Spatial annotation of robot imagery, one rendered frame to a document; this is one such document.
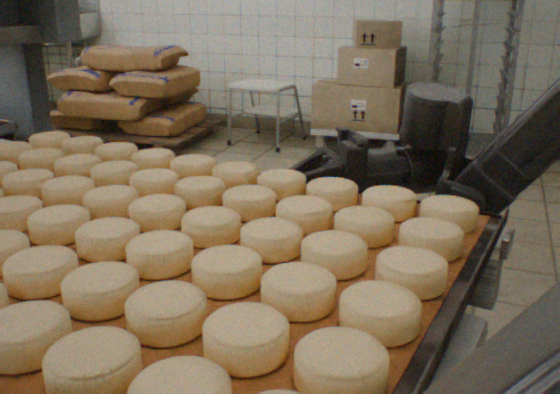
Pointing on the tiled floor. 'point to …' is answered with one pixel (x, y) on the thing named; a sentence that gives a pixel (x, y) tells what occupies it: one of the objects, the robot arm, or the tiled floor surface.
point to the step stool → (265, 105)
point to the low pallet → (146, 135)
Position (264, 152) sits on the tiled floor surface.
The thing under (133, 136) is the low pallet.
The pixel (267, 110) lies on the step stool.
